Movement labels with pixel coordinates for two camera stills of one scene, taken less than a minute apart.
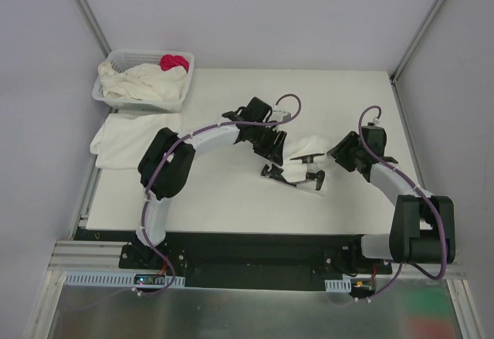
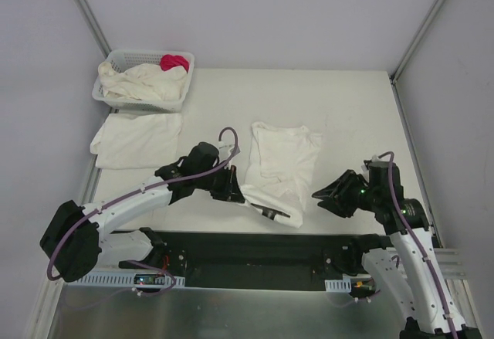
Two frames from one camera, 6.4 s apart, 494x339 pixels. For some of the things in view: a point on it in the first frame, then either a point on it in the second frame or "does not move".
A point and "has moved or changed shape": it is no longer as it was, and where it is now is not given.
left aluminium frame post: x=96 y=28 does not move
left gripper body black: x=275 y=146 to x=230 y=186
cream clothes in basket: x=143 y=82 does not move
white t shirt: x=309 y=158 has moved or changed shape
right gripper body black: x=341 y=150 to x=348 y=193
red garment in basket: x=168 y=62 does not move
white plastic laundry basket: x=126 y=104 does not move
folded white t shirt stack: x=120 y=141 does not move
